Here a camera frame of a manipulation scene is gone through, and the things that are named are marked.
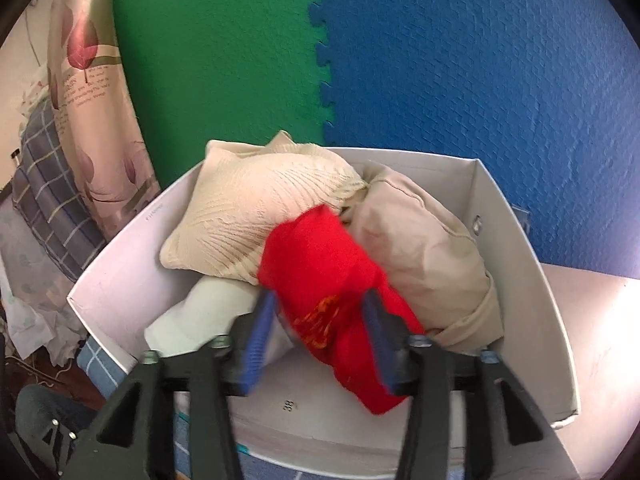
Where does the floral curtain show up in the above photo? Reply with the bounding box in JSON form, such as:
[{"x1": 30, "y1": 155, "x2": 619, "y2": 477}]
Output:
[{"x1": 47, "y1": 0, "x2": 163, "y2": 241}]

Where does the green foam mat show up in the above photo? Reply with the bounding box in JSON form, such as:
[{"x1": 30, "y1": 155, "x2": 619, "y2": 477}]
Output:
[{"x1": 112, "y1": 0, "x2": 333, "y2": 198}]

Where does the light green underwear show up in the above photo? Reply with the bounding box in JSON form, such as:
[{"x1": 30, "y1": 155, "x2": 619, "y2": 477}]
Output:
[{"x1": 145, "y1": 277, "x2": 296, "y2": 368}]

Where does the blue foam mat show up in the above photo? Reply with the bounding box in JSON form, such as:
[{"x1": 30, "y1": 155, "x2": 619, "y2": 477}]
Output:
[{"x1": 307, "y1": 0, "x2": 640, "y2": 281}]

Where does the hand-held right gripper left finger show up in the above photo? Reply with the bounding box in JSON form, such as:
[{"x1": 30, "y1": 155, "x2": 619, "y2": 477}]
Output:
[{"x1": 62, "y1": 290, "x2": 278, "y2": 480}]

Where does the cream knitted underwear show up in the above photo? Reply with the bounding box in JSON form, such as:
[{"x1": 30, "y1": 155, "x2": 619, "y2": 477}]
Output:
[{"x1": 160, "y1": 130, "x2": 368, "y2": 286}]

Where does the blue checked cloth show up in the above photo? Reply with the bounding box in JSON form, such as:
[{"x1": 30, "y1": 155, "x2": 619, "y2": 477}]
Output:
[{"x1": 77, "y1": 337, "x2": 251, "y2": 480}]

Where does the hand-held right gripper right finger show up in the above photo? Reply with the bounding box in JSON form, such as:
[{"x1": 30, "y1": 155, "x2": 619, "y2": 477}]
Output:
[{"x1": 361, "y1": 290, "x2": 571, "y2": 480}]

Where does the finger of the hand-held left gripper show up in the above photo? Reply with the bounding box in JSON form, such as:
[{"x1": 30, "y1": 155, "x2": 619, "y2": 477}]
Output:
[{"x1": 37, "y1": 417, "x2": 83, "y2": 476}]

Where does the white shoe box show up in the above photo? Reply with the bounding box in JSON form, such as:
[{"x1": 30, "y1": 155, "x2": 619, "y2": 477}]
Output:
[{"x1": 66, "y1": 146, "x2": 582, "y2": 480}]

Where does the grey checked quilt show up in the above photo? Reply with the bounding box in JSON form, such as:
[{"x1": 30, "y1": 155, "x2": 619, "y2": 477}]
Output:
[{"x1": 12, "y1": 105, "x2": 108, "y2": 281}]

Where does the red underwear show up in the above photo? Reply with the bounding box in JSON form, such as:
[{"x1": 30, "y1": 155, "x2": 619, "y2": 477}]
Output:
[{"x1": 257, "y1": 207, "x2": 426, "y2": 416}]

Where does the grey cardboard box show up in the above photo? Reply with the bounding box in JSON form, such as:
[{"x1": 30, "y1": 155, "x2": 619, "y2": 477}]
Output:
[{"x1": 537, "y1": 262, "x2": 640, "y2": 480}]

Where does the pale pink underwear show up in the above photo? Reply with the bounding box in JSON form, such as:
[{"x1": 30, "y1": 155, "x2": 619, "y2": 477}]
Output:
[{"x1": 342, "y1": 162, "x2": 505, "y2": 353}]

